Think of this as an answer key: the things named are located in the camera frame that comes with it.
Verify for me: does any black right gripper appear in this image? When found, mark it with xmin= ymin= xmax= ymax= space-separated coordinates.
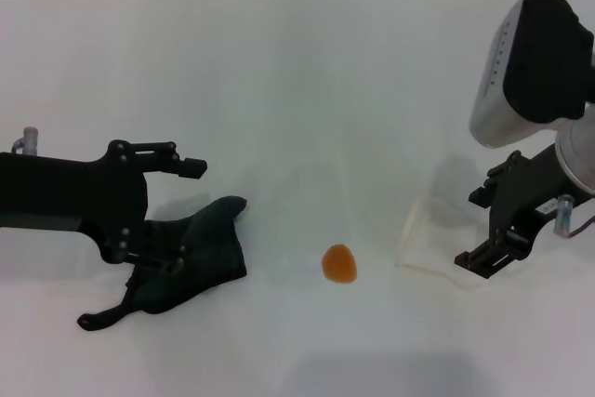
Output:
xmin=454 ymin=144 xmax=576 ymax=280

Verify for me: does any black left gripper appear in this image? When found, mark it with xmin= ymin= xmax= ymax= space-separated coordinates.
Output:
xmin=0 ymin=139 xmax=208 ymax=274

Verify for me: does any dark blue rag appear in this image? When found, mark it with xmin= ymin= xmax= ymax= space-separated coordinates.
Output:
xmin=76 ymin=195 xmax=248 ymax=333

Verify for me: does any white paper cup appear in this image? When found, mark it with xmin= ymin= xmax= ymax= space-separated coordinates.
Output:
xmin=393 ymin=196 xmax=490 ymax=295

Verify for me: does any small orange object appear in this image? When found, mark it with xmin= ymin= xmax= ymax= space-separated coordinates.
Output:
xmin=322 ymin=244 xmax=359 ymax=285

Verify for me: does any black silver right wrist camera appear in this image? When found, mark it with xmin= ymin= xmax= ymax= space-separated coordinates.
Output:
xmin=468 ymin=0 xmax=595 ymax=150

